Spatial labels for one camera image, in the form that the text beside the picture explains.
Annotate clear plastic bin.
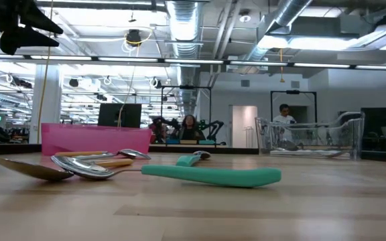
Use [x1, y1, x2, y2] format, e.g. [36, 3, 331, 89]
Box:
[255, 111, 366, 161]

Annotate red translucent plastic bin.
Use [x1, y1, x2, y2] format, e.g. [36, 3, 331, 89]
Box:
[41, 122, 153, 157]

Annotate silver ventilation duct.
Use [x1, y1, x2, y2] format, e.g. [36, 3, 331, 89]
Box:
[164, 0, 204, 114]
[236, 0, 314, 74]

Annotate teal handled spoon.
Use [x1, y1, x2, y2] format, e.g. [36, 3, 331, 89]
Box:
[50, 154, 283, 189]
[175, 150, 212, 167]

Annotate black ceiling cable reel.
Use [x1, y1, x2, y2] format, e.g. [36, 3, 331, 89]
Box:
[125, 29, 143, 47]

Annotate long ceiling light strip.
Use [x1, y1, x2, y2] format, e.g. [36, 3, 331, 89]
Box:
[0, 53, 386, 72]

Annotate yellow hanging cable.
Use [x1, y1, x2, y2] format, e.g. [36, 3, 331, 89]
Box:
[37, 0, 55, 145]

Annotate white column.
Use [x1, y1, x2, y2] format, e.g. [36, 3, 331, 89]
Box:
[28, 63, 63, 145]

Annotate black monitor on stand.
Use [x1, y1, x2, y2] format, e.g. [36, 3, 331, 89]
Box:
[360, 106, 386, 152]

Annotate black gantry frame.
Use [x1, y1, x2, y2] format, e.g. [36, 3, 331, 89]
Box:
[269, 89, 318, 123]
[160, 85, 213, 141]

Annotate person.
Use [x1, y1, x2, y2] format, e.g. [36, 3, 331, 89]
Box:
[178, 114, 206, 141]
[272, 103, 298, 143]

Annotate orange handled spoon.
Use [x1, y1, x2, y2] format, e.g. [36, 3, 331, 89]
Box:
[54, 149, 152, 161]
[0, 155, 135, 183]

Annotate white door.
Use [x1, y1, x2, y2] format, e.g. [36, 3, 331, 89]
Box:
[231, 105, 259, 149]

